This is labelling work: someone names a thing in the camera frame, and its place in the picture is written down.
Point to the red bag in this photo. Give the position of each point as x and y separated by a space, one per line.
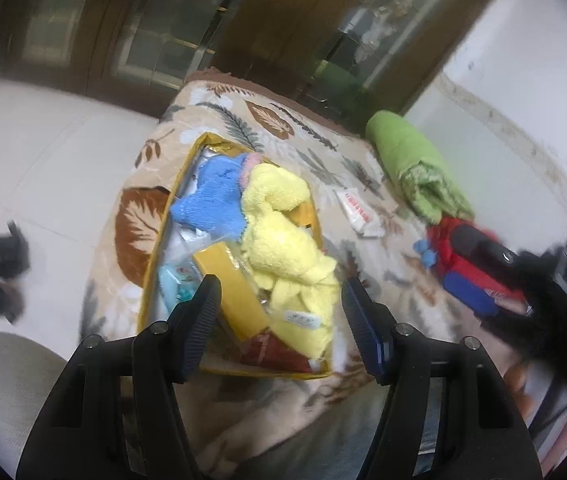
451 255

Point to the white foam box yellow taped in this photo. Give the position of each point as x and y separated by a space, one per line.
173 240

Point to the white packet red print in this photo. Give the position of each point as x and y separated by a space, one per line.
361 212

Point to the yellow packet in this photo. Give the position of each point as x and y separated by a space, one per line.
233 285

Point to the teal wipes packet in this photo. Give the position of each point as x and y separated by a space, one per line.
178 285

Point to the leaf printed blanket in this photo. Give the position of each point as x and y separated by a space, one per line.
363 270

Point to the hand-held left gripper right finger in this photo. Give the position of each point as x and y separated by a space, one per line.
363 332

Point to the blue fluffy towel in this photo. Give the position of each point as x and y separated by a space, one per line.
216 195

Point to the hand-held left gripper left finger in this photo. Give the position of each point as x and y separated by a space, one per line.
196 330

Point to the plain white packet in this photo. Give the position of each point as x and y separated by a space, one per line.
183 245

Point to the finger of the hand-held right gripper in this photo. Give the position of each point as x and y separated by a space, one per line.
483 247
468 290

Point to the wooden glass door cabinet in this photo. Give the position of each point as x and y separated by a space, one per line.
213 25

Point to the small blue plush toy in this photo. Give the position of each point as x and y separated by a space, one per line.
426 252

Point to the red fabric pouch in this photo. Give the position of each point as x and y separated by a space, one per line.
276 355

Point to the person's right hand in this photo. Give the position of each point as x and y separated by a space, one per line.
517 385

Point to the green rolled blanket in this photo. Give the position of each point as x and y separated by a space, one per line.
411 160

